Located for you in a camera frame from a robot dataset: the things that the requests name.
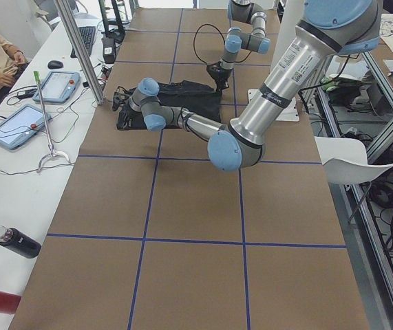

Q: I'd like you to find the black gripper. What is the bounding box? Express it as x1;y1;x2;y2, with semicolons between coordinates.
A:
116;103;138;129
206;63;233;91

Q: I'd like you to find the black graphic t-shirt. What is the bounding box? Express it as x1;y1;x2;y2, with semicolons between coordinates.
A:
119;80;222;131

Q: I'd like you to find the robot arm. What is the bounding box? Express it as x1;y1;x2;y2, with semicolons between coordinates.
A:
118;1;383;171
206;1;270;91

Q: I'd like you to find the far blue teach pendant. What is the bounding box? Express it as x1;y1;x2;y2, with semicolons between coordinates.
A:
41;70;81;103

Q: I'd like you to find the blue teach pendant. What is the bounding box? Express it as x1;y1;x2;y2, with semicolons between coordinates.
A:
41;70;81;103
0;104;45;150

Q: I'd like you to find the black computer mouse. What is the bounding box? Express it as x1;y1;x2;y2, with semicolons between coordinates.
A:
47;60;64;69

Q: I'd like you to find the black keyboard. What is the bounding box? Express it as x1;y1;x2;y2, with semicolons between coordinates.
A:
78;26;96;56

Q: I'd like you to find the metal stand green tip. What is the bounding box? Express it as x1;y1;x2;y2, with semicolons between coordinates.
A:
33;70;70;173

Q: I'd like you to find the near blue teach pendant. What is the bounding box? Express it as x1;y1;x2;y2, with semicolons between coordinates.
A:
0;104;45;150

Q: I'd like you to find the black water bottle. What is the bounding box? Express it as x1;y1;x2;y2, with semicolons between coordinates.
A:
0;225;41;259

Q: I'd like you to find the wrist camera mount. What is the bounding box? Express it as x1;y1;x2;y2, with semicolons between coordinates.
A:
112;86;131;111

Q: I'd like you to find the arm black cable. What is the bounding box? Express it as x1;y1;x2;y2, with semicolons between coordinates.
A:
192;23;226;68

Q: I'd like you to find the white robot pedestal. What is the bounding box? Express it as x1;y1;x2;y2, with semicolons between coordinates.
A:
241;1;304;124

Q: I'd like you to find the aluminium frame column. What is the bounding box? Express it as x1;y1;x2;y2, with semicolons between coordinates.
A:
54;0;105;105

